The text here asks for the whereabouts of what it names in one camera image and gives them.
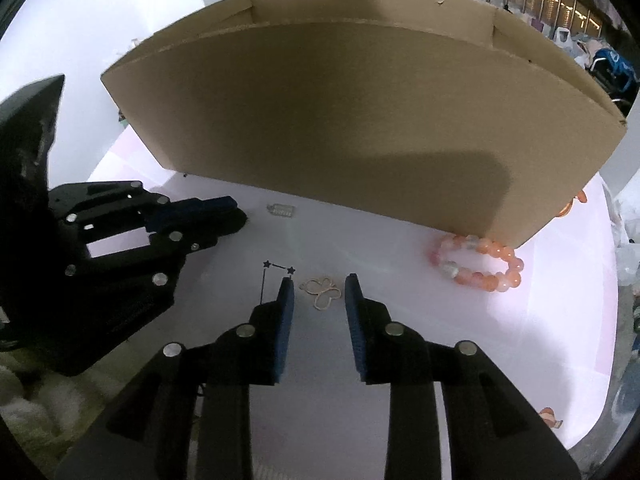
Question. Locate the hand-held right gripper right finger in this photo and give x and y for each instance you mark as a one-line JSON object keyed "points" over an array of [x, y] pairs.
{"points": [[356, 325]]}

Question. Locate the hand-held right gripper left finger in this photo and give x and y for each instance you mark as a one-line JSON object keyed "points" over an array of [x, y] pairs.
{"points": [[286, 320]]}

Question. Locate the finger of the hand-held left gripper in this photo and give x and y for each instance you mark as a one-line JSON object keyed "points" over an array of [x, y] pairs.
{"points": [[200, 206], [230, 222]]}

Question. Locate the silver rectangular pendant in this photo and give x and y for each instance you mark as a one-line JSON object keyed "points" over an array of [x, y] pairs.
{"points": [[281, 210]]}

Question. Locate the large brown cardboard box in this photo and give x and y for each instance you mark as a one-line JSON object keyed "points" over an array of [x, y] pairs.
{"points": [[325, 110]]}

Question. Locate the fuzzy white green jacket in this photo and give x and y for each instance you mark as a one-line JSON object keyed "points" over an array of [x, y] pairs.
{"points": [[30, 410]]}

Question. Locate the blue bag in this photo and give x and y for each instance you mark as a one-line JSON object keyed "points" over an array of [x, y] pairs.
{"points": [[615, 67]]}

